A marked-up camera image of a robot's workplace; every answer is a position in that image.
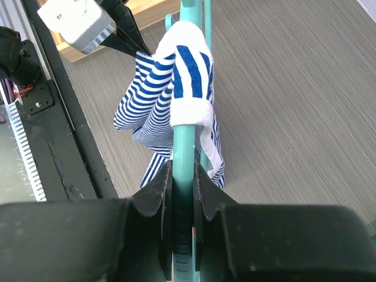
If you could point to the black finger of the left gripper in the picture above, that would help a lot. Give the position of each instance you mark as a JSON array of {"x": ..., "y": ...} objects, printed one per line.
[{"x": 127, "y": 37}]

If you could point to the blue white striped tank top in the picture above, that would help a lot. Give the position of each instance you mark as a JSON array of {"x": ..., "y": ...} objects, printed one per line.
[{"x": 173, "y": 87}]

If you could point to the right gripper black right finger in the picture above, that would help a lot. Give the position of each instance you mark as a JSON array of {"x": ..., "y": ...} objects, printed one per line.
[{"x": 277, "y": 242}]

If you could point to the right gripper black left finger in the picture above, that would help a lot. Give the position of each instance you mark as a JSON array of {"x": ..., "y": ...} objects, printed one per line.
[{"x": 91, "y": 240}]

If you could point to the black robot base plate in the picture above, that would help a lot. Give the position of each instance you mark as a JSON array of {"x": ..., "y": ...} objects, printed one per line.
[{"x": 67, "y": 158}]

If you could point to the white slotted cable duct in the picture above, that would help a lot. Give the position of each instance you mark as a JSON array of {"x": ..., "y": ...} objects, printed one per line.
[{"x": 29, "y": 165}]

